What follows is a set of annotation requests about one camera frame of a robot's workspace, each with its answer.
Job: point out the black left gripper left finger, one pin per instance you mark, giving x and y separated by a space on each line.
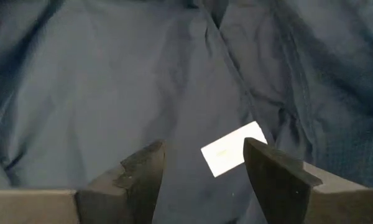
112 199

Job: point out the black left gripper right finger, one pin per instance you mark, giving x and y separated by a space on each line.
283 186

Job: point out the navy blue backpack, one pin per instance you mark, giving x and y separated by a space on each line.
112 77

